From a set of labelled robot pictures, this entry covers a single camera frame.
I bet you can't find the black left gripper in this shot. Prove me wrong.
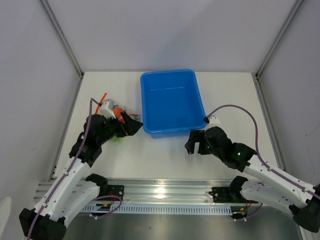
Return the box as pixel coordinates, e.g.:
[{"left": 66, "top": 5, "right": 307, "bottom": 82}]
[{"left": 97, "top": 111, "right": 143, "bottom": 145}]

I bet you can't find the clear orange-zipper zip bag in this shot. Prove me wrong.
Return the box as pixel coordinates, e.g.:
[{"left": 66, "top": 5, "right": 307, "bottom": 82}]
[{"left": 95, "top": 92, "right": 141, "bottom": 142}]

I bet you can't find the red orange toy mango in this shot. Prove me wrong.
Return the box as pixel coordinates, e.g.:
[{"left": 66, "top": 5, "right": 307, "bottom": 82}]
[{"left": 112, "top": 107, "right": 124, "bottom": 120}]

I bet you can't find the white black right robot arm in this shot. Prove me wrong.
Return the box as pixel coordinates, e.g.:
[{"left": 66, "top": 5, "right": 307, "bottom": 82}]
[{"left": 184, "top": 126, "right": 320, "bottom": 233}]

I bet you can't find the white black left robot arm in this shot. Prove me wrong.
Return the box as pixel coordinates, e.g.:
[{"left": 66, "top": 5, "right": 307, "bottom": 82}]
[{"left": 19, "top": 111, "right": 143, "bottom": 240}]

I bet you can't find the blue plastic bin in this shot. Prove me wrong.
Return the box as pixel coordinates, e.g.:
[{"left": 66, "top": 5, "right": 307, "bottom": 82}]
[{"left": 140, "top": 69, "right": 206, "bottom": 138}]

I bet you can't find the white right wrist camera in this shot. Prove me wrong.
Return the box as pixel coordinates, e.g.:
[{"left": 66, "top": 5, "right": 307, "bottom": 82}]
[{"left": 203, "top": 115, "right": 221, "bottom": 128}]

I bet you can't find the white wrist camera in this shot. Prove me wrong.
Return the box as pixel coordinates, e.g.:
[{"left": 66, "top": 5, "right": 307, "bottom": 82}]
[
  {"left": 98, "top": 99, "right": 116, "bottom": 119},
  {"left": 203, "top": 115, "right": 221, "bottom": 128}
]

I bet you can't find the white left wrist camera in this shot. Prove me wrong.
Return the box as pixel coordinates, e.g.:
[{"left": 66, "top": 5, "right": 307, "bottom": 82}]
[{"left": 98, "top": 99, "right": 116, "bottom": 119}]

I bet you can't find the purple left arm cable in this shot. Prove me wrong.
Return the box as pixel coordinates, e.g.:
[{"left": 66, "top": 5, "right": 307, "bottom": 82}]
[{"left": 26, "top": 97, "right": 123, "bottom": 240}]

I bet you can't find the aluminium front rail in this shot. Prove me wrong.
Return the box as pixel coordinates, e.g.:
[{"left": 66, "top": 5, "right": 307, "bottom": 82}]
[{"left": 34, "top": 178, "right": 232, "bottom": 205}]

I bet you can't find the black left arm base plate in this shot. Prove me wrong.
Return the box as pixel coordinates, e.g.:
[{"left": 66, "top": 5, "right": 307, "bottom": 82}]
[{"left": 107, "top": 184, "right": 125, "bottom": 202}]

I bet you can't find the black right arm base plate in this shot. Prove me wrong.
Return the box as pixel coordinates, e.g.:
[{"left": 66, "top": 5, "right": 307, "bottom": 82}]
[{"left": 208, "top": 186, "right": 258, "bottom": 204}]

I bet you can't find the white slotted cable duct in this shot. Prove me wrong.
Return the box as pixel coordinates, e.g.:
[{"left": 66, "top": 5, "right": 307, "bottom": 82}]
[{"left": 81, "top": 203, "right": 233, "bottom": 216}]

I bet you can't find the left aluminium frame post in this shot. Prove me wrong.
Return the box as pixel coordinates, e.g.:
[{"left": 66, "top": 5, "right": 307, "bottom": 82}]
[{"left": 38, "top": 0, "right": 84, "bottom": 79}]

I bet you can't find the aluminium frame post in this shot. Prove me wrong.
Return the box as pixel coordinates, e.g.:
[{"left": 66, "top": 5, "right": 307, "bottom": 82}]
[
  {"left": 255, "top": 0, "right": 307, "bottom": 80},
  {"left": 38, "top": 0, "right": 84, "bottom": 79}
]

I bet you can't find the right aluminium frame post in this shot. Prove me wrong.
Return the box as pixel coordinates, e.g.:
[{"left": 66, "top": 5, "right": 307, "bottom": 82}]
[{"left": 255, "top": 0, "right": 307, "bottom": 80}]

